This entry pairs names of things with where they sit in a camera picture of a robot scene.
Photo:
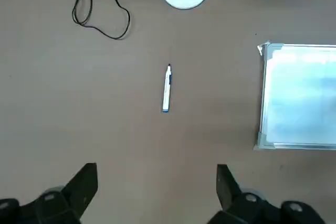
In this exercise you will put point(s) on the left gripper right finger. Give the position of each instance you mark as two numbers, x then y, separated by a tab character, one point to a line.
236	205

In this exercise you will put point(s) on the white and blue marker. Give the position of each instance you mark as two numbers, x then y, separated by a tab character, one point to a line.
166	93

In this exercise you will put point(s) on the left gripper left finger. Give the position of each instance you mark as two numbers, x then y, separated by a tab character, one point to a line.
65	200

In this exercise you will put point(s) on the silver-framed whiteboard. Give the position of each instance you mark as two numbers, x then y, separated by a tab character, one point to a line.
302	98

